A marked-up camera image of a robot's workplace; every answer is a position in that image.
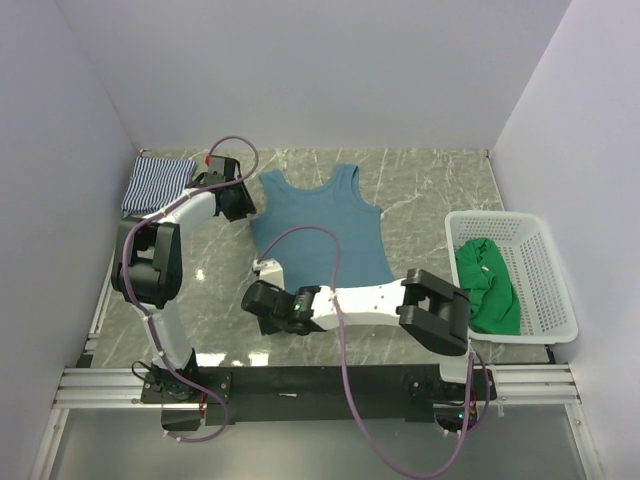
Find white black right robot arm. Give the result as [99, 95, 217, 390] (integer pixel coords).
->
[241, 269, 474, 399]

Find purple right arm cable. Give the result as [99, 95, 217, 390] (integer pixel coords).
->
[257, 225, 494, 476]

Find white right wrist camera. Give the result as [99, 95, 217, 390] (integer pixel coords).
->
[252, 259, 285, 290]

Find green tank top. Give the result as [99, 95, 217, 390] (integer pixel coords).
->
[455, 238, 521, 336]

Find white plastic laundry basket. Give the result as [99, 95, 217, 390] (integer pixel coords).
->
[444, 210, 578, 345]

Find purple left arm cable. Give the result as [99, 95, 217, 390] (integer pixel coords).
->
[122, 135, 260, 446]

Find blue white striped tank top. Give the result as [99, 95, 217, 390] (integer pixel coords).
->
[121, 156, 197, 214]

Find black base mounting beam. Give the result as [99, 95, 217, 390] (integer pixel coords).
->
[139, 363, 501, 434]

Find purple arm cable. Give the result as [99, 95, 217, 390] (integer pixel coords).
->
[122, 135, 260, 446]
[257, 225, 494, 476]

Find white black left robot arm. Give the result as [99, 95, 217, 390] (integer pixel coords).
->
[111, 155, 256, 402]

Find teal blue tank top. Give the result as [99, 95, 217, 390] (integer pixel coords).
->
[250, 163, 394, 293]

